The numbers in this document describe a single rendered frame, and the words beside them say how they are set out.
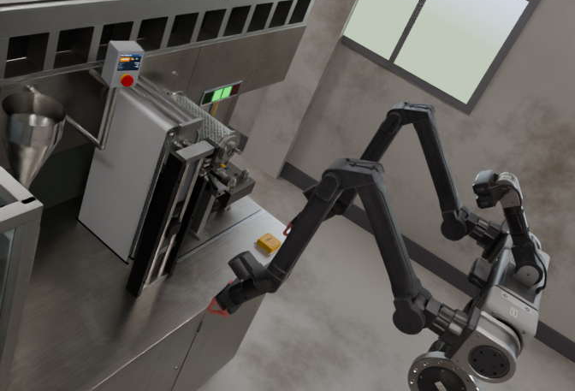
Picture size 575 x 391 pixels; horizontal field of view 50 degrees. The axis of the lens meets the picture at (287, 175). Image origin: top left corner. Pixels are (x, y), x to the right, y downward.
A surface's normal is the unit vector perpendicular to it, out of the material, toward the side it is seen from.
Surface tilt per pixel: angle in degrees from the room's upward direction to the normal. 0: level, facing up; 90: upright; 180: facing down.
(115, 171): 90
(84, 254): 0
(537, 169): 90
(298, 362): 0
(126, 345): 0
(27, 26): 90
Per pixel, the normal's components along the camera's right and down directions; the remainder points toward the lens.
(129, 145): -0.54, 0.29
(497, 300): 0.36, -0.77
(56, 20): 0.76, 0.57
